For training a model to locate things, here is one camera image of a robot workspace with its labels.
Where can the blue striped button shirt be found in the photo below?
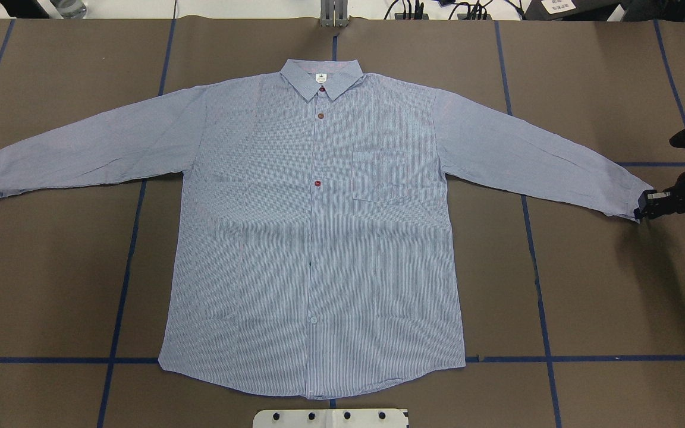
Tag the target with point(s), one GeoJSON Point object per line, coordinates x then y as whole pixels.
{"type": "Point", "coordinates": [315, 251]}

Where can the black device with label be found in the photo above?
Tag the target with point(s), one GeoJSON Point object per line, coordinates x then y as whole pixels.
{"type": "Point", "coordinates": [570, 10]}

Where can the clear water bottle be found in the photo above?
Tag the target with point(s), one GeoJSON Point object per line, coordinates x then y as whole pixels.
{"type": "Point", "coordinates": [70, 9]}

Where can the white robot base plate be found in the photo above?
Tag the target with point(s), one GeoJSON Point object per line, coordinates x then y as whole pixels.
{"type": "Point", "coordinates": [353, 417]}

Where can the grey aluminium frame post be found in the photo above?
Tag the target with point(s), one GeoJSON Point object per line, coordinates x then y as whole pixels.
{"type": "Point", "coordinates": [334, 13]}

